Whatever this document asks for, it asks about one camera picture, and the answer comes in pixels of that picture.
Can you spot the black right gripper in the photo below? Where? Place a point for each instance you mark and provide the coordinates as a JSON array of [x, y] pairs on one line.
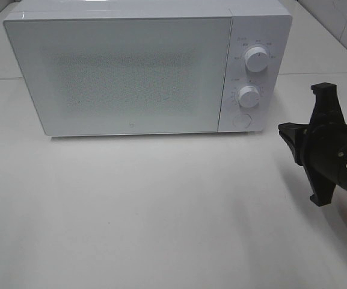
[[316, 145]]

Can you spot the white microwave door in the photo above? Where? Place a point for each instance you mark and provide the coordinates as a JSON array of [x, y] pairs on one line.
[[123, 76]]

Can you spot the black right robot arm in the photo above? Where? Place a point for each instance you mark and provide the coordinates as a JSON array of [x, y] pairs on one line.
[[320, 146]]

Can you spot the round white door button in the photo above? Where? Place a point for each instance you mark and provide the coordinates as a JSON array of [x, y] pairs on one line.
[[242, 122]]

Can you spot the lower white microwave knob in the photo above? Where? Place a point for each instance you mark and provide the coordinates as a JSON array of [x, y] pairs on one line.
[[248, 96]]

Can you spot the white microwave knob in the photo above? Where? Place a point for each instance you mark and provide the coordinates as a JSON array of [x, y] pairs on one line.
[[256, 58], [248, 96]]

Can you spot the upper white microwave knob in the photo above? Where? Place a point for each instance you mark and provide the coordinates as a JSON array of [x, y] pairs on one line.
[[256, 58]]

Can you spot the white microwave oven body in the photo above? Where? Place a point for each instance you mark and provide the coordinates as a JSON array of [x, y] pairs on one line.
[[264, 23]]

